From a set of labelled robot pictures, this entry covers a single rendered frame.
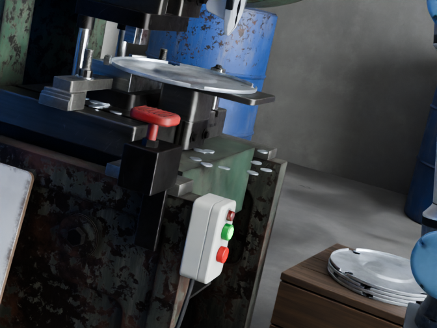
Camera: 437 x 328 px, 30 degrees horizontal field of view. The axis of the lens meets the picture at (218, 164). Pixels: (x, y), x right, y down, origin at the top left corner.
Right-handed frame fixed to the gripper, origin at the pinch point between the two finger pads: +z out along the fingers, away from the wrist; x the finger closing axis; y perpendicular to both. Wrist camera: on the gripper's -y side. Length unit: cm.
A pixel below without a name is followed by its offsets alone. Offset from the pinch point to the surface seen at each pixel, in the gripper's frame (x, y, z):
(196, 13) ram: -2.5, 8.9, -1.2
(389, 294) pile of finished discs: -33, -38, 52
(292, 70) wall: -330, 78, 35
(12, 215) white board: 29, 22, 38
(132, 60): -3.5, 21.0, 10.8
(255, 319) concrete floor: -82, 3, 89
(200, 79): 3.5, 2.8, 10.3
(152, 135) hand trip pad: 33.7, -3.1, 16.5
